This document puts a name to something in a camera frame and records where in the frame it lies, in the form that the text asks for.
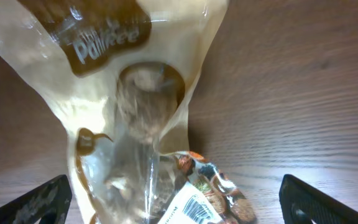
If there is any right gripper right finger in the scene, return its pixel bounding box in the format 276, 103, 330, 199
279, 174, 358, 224

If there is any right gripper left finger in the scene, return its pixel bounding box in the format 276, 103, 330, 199
0, 175, 73, 224

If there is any white brown mushroom pouch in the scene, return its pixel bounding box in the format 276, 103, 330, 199
0, 0, 256, 223

